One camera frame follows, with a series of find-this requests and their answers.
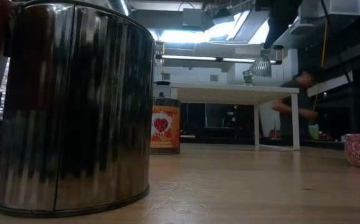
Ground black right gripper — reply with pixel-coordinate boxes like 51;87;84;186
254;0;304;50

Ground ribbed glass candlestick holder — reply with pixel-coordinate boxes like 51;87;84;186
242;70;255;86
250;49;273;78

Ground small orange-labelled candle tin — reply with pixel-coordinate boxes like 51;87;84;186
150;98;181;155

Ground large silver tin can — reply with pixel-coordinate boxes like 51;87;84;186
0;0;156;218

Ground person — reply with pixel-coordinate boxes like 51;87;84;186
272;70;321;141

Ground white perforated metal shelf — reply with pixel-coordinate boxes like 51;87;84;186
169;82;301;151

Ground long ceiling tube lamp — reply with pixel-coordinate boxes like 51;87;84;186
155;54;283;65

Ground bright ceiling light panel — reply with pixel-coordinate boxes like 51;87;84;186
150;9;271;44

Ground white green jug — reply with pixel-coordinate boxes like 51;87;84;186
308;124;320;141

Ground black low cabinet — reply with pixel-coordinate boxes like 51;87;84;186
179;103;255;144

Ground white ceiling duct box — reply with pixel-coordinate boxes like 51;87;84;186
301;0;360;16

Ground silver ceiling duct pipe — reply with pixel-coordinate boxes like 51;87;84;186
110;0;131;16

